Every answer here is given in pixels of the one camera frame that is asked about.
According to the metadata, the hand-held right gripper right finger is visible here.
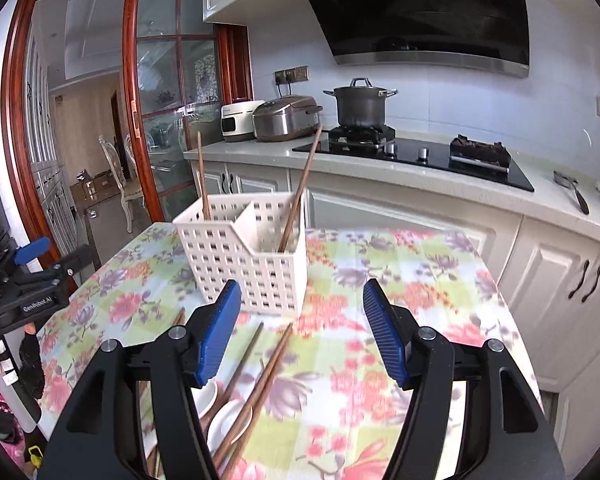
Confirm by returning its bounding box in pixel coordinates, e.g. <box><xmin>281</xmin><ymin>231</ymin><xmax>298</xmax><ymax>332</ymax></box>
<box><xmin>362</xmin><ymin>279</ymin><xmax>566</xmax><ymax>480</ymax></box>

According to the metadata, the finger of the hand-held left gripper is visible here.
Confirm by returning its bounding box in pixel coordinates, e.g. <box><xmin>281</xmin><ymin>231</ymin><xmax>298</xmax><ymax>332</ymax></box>
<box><xmin>12</xmin><ymin>236</ymin><xmax>52</xmax><ymax>267</ymax></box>
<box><xmin>25</xmin><ymin>244</ymin><xmax>92</xmax><ymax>286</ymax></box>

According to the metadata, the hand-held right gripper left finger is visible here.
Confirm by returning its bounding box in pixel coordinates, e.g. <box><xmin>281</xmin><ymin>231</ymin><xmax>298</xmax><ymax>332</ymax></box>
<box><xmin>44</xmin><ymin>280</ymin><xmax>243</xmax><ymax>480</ymax></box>

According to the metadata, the white perforated utensil basket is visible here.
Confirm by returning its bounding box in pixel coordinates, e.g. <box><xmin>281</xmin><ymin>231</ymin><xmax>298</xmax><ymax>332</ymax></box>
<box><xmin>172</xmin><ymin>192</ymin><xmax>308</xmax><ymax>317</ymax></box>

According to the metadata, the floral tablecloth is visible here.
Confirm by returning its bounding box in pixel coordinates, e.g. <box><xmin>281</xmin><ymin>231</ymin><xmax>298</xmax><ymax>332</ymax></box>
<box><xmin>35</xmin><ymin>220</ymin><xmax>546</xmax><ymax>480</ymax></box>

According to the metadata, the white display cabinet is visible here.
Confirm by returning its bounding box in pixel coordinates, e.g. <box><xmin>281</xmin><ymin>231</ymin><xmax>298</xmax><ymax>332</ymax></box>
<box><xmin>22</xmin><ymin>35</ymin><xmax>78</xmax><ymax>266</ymax></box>

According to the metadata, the white dining chair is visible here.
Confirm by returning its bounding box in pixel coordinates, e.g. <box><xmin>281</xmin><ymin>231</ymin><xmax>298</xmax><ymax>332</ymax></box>
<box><xmin>99</xmin><ymin>135</ymin><xmax>146</xmax><ymax>233</ymax></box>

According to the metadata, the red wooden glass sliding door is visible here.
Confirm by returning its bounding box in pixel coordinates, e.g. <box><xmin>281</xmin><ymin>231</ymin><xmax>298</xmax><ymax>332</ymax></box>
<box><xmin>122</xmin><ymin>0</ymin><xmax>253</xmax><ymax>223</ymax></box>

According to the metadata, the black glass gas cooktop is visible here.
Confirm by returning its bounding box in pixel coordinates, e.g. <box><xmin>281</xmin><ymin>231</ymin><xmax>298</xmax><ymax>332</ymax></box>
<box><xmin>292</xmin><ymin>125</ymin><xmax>535</xmax><ymax>192</ymax></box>

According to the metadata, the black burner grate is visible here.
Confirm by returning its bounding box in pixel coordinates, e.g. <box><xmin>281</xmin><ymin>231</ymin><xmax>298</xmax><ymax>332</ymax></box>
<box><xmin>327</xmin><ymin>125</ymin><xmax>397</xmax><ymax>150</ymax></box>
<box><xmin>449</xmin><ymin>134</ymin><xmax>511</xmax><ymax>173</ymax></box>

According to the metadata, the white rice cooker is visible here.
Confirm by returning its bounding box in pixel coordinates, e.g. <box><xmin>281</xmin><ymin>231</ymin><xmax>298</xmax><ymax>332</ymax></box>
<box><xmin>221</xmin><ymin>100</ymin><xmax>266</xmax><ymax>143</ymax></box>

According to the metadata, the silver rice cooker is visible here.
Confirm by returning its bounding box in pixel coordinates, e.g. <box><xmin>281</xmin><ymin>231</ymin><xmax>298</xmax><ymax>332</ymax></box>
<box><xmin>252</xmin><ymin>95</ymin><xmax>324</xmax><ymax>142</ymax></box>

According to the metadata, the grey lidded stock pot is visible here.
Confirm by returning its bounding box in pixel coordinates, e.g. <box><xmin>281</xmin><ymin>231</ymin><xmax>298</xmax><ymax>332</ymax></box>
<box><xmin>323</xmin><ymin>78</ymin><xmax>398</xmax><ymax>129</ymax></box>

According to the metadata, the black range hood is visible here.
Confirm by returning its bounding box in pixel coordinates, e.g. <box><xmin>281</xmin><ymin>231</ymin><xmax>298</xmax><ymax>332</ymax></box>
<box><xmin>287</xmin><ymin>0</ymin><xmax>531</xmax><ymax>79</ymax></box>

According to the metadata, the red wooden door frame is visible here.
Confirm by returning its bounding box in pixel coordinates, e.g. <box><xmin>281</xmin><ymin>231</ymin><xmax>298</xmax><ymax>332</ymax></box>
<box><xmin>1</xmin><ymin>0</ymin><xmax>146</xmax><ymax>281</ymax></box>

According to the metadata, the black handled kitchen knife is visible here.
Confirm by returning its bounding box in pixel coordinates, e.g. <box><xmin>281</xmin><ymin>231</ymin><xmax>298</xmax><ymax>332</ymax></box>
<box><xmin>553</xmin><ymin>170</ymin><xmax>591</xmax><ymax>216</ymax></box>

